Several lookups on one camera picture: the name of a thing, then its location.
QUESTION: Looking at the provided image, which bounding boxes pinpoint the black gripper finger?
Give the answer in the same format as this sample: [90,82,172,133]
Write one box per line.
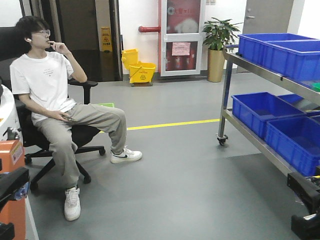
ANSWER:
[291,213,320,240]
[287,172,320,213]
[0,167,30,210]

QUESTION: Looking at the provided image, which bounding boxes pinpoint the orange robot base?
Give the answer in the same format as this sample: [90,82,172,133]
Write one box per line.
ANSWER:
[0,140,28,240]

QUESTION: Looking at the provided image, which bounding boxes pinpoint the black office chair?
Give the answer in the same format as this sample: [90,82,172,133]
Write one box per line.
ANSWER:
[0,26,106,191]

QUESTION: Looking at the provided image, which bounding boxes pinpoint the blue bin cart lower right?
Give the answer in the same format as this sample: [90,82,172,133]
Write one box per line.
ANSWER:
[265,116,320,177]

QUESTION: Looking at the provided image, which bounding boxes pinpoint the blue bin cart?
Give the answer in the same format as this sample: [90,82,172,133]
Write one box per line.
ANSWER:
[231,92,306,139]
[238,33,320,82]
[265,116,320,177]

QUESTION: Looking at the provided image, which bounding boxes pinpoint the blue bin cart lower left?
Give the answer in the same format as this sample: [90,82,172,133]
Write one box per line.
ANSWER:
[231,92,306,139]

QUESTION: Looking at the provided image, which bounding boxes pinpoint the seated person white shirt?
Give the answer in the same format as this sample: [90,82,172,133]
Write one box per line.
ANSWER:
[9,16,142,221]

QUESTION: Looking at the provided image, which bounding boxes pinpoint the blue bin cart top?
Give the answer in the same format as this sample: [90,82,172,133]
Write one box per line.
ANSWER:
[238,33,320,82]

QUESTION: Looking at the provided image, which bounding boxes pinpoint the steel cart with wheels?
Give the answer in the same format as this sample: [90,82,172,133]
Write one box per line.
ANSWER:
[217,49,320,175]

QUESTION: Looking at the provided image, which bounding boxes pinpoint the yellow wet floor sign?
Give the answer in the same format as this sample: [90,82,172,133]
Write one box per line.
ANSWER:
[101,27,113,52]

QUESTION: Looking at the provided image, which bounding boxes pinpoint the yellow mop bucket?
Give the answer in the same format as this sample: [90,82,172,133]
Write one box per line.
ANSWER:
[121,48,156,84]

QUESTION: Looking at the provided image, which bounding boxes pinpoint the potted plant gold pot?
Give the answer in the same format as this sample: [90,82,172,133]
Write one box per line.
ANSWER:
[202,17,240,83]

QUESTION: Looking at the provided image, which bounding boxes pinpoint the fire hose cabinet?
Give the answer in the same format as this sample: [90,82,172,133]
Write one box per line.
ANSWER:
[158,0,206,77]

